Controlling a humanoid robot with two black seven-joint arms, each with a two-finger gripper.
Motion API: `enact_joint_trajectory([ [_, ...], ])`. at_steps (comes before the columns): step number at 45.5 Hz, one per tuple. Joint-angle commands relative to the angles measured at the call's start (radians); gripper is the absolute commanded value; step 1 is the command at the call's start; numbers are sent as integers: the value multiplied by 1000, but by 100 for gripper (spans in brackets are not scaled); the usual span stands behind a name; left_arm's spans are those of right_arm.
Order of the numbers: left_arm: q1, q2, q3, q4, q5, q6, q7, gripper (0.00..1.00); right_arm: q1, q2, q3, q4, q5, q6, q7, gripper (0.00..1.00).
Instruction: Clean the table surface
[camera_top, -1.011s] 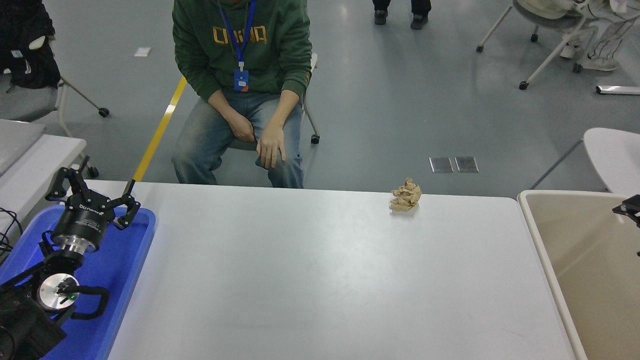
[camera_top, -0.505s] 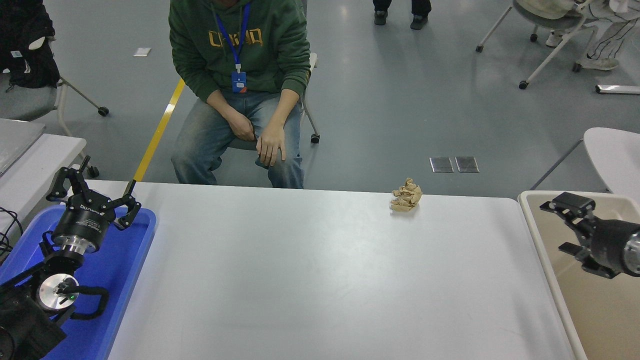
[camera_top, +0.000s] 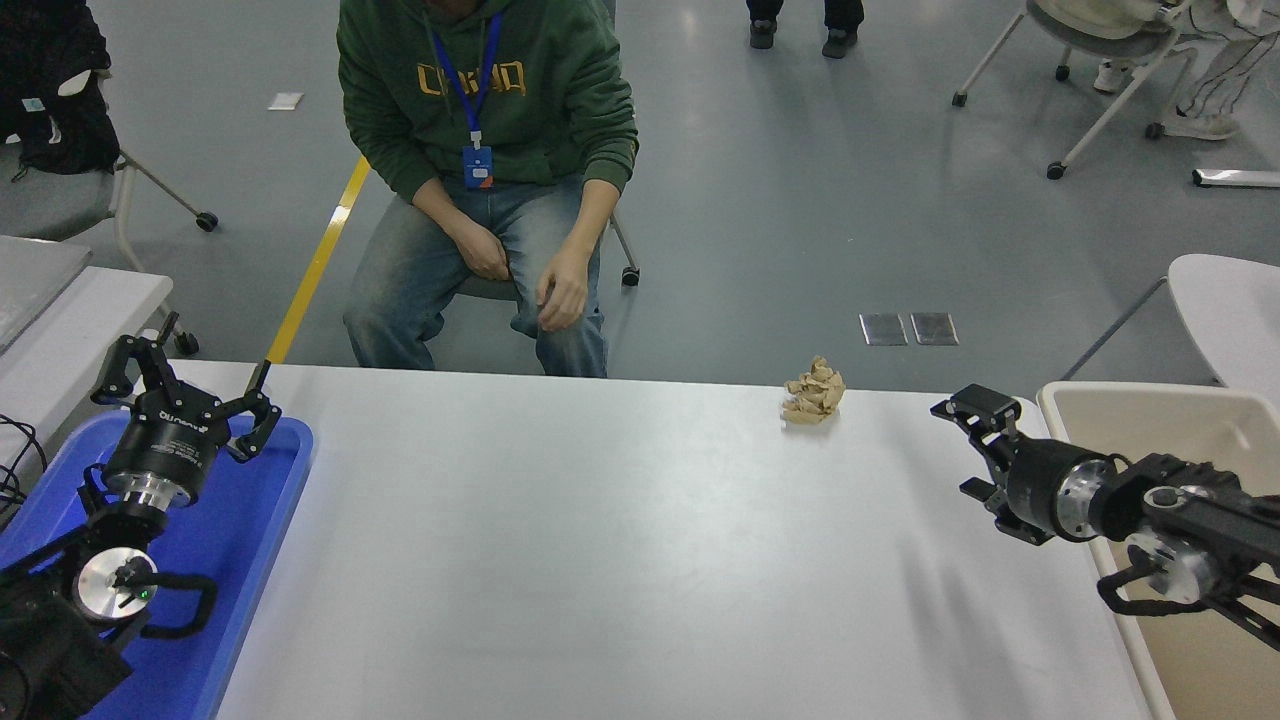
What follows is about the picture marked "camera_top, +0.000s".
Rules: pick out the grey flat board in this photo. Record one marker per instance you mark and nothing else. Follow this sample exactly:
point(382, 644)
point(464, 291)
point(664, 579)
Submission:
point(30, 285)

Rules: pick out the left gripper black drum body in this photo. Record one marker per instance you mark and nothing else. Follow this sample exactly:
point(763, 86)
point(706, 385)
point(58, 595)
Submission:
point(165, 440)

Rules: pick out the person's right hand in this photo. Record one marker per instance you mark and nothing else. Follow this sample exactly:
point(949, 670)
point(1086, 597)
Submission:
point(485, 252)

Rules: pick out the white side table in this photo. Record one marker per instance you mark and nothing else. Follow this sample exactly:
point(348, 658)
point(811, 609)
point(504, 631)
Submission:
point(80, 340)

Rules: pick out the white round table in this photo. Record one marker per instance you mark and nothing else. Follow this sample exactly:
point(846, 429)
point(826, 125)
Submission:
point(1230, 310)

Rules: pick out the person's left forearm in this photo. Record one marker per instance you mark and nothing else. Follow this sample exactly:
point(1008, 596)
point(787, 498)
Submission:
point(588, 220)

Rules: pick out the black jacket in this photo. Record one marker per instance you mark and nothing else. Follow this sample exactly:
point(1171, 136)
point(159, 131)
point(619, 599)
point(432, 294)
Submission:
point(50, 130)

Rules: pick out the blue id badge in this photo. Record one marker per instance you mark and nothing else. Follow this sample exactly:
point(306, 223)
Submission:
point(478, 168)

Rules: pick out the metal floor socket plate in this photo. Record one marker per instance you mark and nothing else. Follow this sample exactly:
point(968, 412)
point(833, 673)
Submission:
point(933, 329)
point(883, 329)

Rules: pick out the white flat bar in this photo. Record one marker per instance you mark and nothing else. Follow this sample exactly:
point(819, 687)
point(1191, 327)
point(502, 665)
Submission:
point(1235, 179)

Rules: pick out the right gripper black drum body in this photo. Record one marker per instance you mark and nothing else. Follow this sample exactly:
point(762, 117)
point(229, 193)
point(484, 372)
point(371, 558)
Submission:
point(1035, 490)

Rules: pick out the tan paper ball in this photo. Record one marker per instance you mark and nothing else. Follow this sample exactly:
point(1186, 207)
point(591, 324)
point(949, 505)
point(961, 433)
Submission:
point(813, 392)

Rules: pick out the person's left hand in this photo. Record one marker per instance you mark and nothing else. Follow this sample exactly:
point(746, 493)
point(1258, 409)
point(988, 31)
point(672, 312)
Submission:
point(562, 290)

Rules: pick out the person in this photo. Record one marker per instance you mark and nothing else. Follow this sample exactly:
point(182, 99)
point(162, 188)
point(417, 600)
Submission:
point(840, 25)
point(500, 110)
point(1215, 75)

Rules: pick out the person's right forearm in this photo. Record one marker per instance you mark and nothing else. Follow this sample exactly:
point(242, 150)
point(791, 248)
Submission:
point(440, 205)

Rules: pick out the large pale plastic bin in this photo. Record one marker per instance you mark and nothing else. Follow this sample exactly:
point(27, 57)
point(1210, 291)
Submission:
point(1150, 430)

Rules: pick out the blue plastic tray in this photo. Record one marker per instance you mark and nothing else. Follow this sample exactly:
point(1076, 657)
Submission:
point(240, 560)

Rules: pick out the white frame rolling chair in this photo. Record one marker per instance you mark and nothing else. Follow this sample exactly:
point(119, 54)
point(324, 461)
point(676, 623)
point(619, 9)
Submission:
point(1100, 40)

